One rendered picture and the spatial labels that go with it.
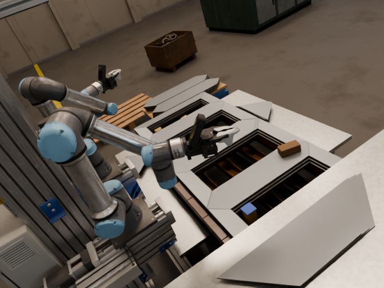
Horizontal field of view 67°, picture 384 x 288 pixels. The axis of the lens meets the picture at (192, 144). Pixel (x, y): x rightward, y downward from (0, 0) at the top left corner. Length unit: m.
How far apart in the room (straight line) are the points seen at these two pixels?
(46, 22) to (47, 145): 11.11
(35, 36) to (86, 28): 1.78
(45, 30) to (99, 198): 11.08
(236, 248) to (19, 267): 0.97
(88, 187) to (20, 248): 0.52
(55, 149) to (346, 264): 1.00
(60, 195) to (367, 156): 1.38
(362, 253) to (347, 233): 0.07
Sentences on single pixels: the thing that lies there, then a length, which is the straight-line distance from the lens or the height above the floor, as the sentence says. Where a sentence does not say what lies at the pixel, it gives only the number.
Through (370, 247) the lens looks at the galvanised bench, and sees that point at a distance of 1.18.
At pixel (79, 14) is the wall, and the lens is 12.21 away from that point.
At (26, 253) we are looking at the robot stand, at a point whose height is 1.13.
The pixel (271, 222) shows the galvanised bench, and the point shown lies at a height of 1.05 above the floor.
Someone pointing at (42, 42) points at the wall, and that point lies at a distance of 12.07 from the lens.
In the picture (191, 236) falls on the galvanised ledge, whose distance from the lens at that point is 1.74.
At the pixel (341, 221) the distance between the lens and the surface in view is 1.20.
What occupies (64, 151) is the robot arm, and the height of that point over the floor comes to 1.60.
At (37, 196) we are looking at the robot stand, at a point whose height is 1.33.
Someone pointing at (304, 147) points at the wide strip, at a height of 0.87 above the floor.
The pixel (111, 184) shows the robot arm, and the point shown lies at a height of 1.26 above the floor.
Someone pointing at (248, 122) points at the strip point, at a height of 0.87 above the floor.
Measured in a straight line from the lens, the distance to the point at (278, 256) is 1.11.
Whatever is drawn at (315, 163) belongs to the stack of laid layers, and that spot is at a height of 0.84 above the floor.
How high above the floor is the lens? 2.02
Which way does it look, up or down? 34 degrees down
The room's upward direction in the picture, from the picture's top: 19 degrees counter-clockwise
